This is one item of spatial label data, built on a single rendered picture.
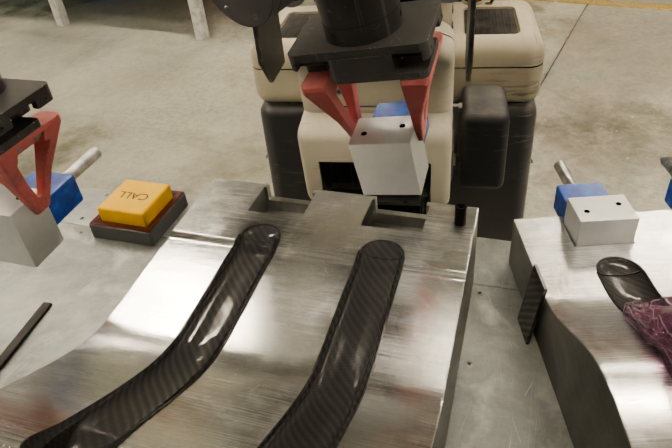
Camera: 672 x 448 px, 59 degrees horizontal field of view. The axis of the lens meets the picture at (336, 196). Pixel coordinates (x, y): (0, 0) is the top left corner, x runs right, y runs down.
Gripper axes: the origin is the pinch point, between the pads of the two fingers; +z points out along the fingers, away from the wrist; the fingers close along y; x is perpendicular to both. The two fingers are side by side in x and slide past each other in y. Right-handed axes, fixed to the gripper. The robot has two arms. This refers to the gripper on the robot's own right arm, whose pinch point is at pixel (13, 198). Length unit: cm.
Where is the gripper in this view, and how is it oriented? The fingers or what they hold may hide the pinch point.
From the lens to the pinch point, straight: 55.2
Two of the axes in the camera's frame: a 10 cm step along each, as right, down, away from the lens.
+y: 9.5, 1.1, -2.8
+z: 0.8, 8.1, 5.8
